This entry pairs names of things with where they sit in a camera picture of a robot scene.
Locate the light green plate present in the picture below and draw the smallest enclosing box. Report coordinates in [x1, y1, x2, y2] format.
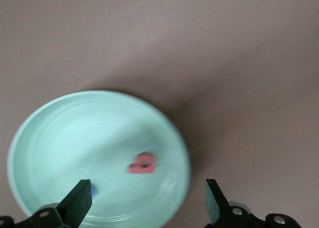
[7, 90, 191, 228]

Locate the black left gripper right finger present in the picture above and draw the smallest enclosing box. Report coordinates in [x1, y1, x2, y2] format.
[205, 179, 301, 228]

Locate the brown table cover sheet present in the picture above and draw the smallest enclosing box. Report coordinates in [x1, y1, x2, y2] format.
[0, 0, 319, 228]

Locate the pink letter b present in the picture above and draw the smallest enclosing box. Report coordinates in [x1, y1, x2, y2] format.
[128, 152, 158, 175]

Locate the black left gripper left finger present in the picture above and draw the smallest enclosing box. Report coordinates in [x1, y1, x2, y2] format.
[0, 179, 93, 228]

